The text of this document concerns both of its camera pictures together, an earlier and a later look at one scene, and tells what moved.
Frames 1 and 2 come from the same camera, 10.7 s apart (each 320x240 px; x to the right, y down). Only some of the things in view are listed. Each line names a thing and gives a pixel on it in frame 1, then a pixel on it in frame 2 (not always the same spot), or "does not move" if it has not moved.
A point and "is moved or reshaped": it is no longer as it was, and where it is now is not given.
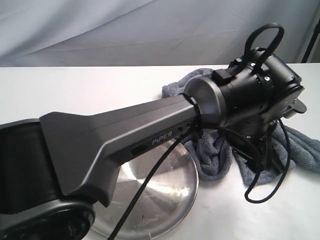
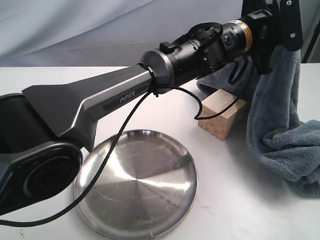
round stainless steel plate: x=166 y=204 does not move
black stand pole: x=311 y=43 does not move
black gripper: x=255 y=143 to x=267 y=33
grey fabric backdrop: x=148 y=33 does not move
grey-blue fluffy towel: x=207 y=151 is moved or reshaped
